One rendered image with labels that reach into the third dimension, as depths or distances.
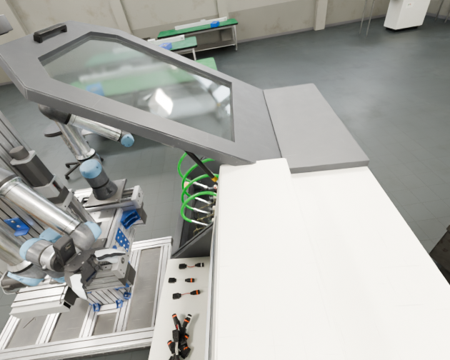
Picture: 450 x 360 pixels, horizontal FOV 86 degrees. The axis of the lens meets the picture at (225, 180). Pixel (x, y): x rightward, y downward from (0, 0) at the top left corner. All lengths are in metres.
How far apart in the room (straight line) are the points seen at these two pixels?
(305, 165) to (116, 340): 1.77
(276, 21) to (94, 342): 9.23
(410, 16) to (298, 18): 3.08
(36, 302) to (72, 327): 0.83
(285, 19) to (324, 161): 8.89
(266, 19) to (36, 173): 8.77
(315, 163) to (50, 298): 1.38
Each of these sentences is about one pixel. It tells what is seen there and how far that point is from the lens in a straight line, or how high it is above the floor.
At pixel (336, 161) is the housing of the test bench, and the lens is 0.91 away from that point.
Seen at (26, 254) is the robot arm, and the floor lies 1.46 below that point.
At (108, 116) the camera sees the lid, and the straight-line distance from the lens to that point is 0.78.
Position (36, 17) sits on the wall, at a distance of 10.44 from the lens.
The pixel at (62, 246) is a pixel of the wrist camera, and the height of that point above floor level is 1.54.
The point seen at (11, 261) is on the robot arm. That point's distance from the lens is 1.27.
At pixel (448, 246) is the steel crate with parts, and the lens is 2.41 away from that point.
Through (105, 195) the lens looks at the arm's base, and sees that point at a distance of 1.72.
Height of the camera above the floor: 2.05
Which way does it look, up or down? 41 degrees down
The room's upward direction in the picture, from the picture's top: 11 degrees counter-clockwise
